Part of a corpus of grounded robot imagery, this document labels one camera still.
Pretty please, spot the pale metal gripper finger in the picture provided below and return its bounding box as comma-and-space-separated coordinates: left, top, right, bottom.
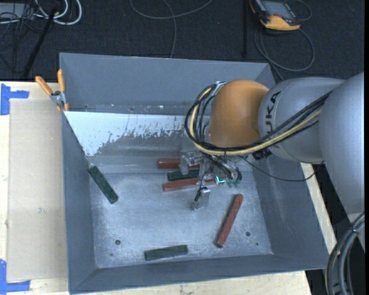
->
190, 186, 212, 211
178, 151, 201, 175

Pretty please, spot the dark green flat block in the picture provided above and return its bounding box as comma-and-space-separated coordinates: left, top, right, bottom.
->
143, 244, 189, 262
87, 164, 119, 205
167, 168, 201, 182

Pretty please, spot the red-brown flat block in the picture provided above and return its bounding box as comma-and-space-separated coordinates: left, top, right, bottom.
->
215, 193, 245, 249
162, 177, 216, 193
156, 157, 201, 170

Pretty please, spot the grey metal bin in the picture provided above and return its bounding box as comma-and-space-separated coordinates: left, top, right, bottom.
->
58, 52, 331, 294

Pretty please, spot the pale wood board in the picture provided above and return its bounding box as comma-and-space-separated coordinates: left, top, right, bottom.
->
6, 98, 69, 283

